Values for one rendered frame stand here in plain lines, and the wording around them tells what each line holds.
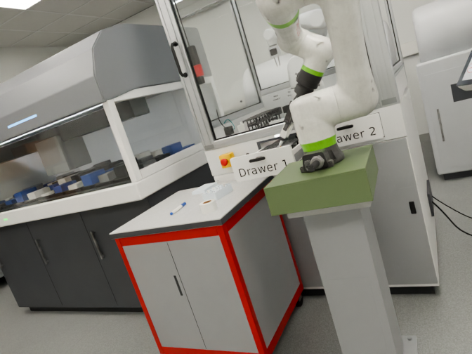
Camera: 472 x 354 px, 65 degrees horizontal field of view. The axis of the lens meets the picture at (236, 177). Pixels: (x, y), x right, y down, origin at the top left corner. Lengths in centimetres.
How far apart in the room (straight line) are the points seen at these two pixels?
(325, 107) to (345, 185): 28
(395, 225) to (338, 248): 59
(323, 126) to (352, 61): 23
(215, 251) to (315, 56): 85
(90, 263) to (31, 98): 113
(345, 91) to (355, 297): 73
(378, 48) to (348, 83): 50
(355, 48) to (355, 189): 42
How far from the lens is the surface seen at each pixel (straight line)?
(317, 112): 129
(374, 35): 175
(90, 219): 260
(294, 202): 124
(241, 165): 164
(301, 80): 155
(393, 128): 178
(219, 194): 173
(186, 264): 165
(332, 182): 119
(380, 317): 151
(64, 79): 231
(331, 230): 136
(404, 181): 184
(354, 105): 130
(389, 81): 175
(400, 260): 200
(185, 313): 182
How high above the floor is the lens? 116
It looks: 11 degrees down
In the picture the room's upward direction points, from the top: 18 degrees counter-clockwise
